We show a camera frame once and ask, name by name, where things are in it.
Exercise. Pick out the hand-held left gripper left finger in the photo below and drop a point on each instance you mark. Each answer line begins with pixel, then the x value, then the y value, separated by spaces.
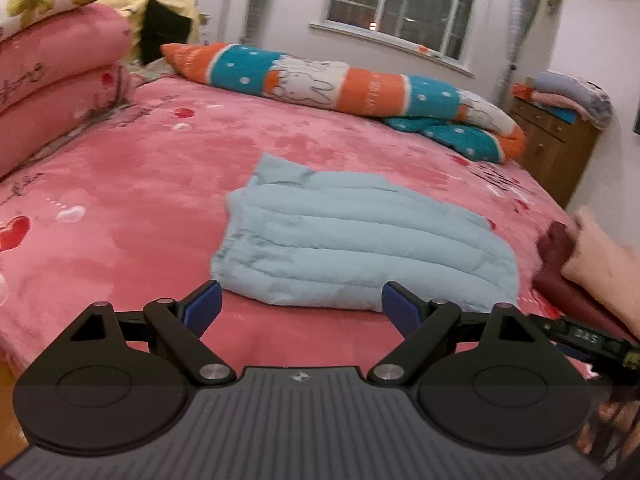
pixel 202 305

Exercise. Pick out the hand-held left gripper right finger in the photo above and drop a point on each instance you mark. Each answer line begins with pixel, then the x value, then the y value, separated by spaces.
pixel 400 306

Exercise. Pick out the light blue down jacket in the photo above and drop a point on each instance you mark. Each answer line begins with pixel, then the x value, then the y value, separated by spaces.
pixel 350 240

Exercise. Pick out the person's right hand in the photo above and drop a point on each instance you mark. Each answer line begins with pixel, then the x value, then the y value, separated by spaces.
pixel 605 270

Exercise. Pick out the dark red cloth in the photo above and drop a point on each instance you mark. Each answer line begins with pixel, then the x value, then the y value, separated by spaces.
pixel 555 255

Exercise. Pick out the pink heart print bed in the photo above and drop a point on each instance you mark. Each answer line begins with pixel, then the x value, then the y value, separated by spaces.
pixel 125 200

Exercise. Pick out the wooden cabinet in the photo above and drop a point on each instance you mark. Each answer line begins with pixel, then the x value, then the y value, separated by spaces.
pixel 550 145

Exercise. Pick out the teal folded cloth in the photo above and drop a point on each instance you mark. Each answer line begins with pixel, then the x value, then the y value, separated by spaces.
pixel 566 115

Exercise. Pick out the long orange teal bolster pillow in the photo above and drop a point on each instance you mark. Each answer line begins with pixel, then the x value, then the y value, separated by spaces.
pixel 350 85

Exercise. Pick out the grey folded blanket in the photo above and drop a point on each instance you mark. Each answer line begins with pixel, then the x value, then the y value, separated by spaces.
pixel 585 92

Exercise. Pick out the red orange box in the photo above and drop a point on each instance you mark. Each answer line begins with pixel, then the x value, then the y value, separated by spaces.
pixel 524 91

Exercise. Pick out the pink folded quilt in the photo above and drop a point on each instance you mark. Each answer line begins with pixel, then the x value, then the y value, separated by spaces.
pixel 50 85

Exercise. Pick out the barred window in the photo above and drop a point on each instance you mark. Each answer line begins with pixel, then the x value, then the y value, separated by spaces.
pixel 400 0

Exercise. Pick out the grey curtain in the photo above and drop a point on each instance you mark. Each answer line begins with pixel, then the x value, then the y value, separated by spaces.
pixel 260 0
pixel 522 25

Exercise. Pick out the floral pillow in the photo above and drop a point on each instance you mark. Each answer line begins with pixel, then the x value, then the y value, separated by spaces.
pixel 30 0

